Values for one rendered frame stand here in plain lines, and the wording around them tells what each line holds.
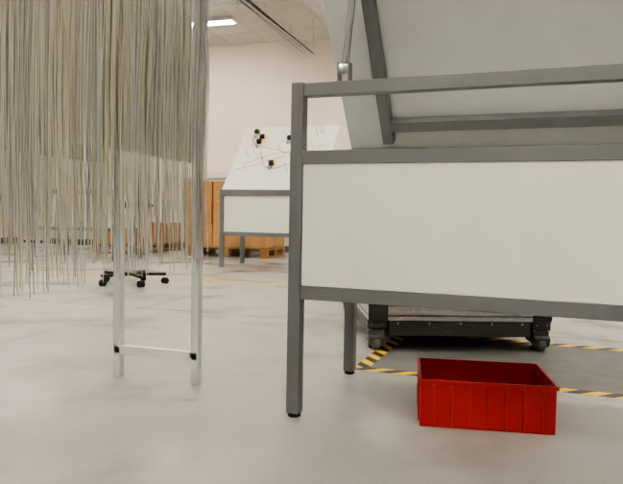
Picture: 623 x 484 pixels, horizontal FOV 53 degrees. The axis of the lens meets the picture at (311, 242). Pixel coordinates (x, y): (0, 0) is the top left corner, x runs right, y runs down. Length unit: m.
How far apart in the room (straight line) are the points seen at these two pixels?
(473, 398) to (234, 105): 8.88
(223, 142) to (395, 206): 8.73
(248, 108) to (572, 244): 8.87
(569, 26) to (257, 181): 5.30
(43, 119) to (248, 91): 8.86
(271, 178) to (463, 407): 5.40
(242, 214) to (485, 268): 5.44
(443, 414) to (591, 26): 1.24
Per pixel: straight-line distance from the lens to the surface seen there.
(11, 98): 1.49
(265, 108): 10.20
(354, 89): 1.84
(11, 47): 1.51
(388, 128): 2.33
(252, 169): 7.24
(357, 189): 1.81
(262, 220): 6.92
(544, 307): 1.74
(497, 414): 1.94
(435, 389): 1.90
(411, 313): 2.89
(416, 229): 1.76
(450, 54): 2.21
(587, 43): 2.18
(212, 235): 8.79
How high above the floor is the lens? 0.61
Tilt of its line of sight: 3 degrees down
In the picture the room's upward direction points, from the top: 1 degrees clockwise
